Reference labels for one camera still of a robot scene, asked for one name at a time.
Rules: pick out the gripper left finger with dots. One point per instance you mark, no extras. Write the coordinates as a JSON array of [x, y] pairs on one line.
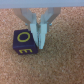
[[32, 26]]

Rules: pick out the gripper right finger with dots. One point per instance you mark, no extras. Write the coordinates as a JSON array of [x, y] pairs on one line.
[[44, 27]]

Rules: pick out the purple block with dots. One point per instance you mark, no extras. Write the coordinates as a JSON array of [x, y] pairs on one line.
[[22, 41]]

